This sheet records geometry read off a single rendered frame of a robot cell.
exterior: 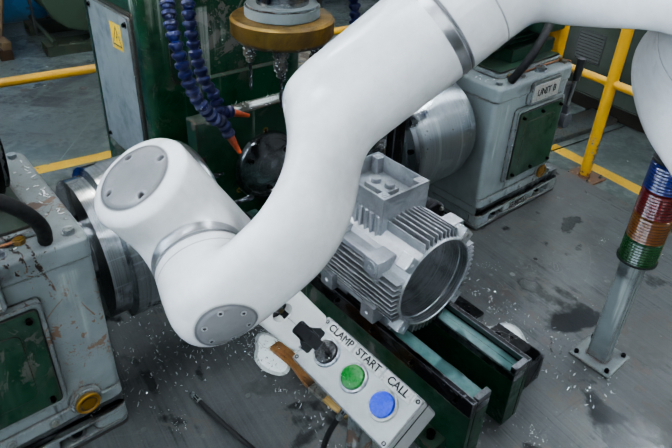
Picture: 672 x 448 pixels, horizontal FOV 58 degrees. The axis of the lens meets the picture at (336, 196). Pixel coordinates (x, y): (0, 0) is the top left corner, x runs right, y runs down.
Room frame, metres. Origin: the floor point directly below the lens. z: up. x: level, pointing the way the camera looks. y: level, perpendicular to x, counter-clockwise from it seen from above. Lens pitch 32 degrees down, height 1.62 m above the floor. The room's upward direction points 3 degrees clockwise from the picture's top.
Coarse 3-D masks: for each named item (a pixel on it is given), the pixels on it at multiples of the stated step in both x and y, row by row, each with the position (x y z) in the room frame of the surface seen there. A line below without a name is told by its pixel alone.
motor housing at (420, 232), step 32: (416, 224) 0.76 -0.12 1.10; (448, 224) 0.77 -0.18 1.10; (352, 256) 0.75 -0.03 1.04; (416, 256) 0.71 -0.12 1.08; (448, 256) 0.81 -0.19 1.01; (352, 288) 0.75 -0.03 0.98; (384, 288) 0.69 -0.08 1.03; (416, 288) 0.79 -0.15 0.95; (448, 288) 0.78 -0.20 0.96; (416, 320) 0.72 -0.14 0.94
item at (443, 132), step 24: (456, 96) 1.19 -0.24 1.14; (408, 120) 1.08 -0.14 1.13; (432, 120) 1.11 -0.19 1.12; (456, 120) 1.15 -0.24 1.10; (384, 144) 1.08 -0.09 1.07; (408, 144) 1.07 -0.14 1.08; (432, 144) 1.08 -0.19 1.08; (456, 144) 1.13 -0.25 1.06; (408, 168) 1.07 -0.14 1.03; (432, 168) 1.08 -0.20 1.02; (456, 168) 1.16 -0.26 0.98
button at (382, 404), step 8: (376, 392) 0.46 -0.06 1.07; (384, 392) 0.46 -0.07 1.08; (376, 400) 0.45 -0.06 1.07; (384, 400) 0.45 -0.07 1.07; (392, 400) 0.45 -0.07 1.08; (376, 408) 0.44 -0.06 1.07; (384, 408) 0.44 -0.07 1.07; (392, 408) 0.44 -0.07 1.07; (376, 416) 0.44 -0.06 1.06; (384, 416) 0.43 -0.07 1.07
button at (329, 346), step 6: (324, 342) 0.53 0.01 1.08; (330, 342) 0.53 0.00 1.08; (324, 348) 0.52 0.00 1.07; (330, 348) 0.52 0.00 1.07; (336, 348) 0.52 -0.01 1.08; (318, 354) 0.52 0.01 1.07; (324, 354) 0.52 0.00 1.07; (330, 354) 0.52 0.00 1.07; (336, 354) 0.52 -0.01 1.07; (318, 360) 0.51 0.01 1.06; (324, 360) 0.51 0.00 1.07; (330, 360) 0.51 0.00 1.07
